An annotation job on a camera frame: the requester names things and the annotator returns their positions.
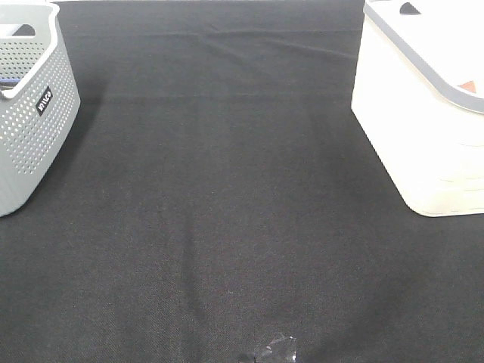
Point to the white plastic basket grey rim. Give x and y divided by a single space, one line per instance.
427 132

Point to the black table cloth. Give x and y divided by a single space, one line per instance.
216 191

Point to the grey perforated plastic basket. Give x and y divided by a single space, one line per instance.
38 112

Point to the brown towel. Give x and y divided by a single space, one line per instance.
469 86

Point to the clear tape piece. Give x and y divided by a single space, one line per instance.
278 348

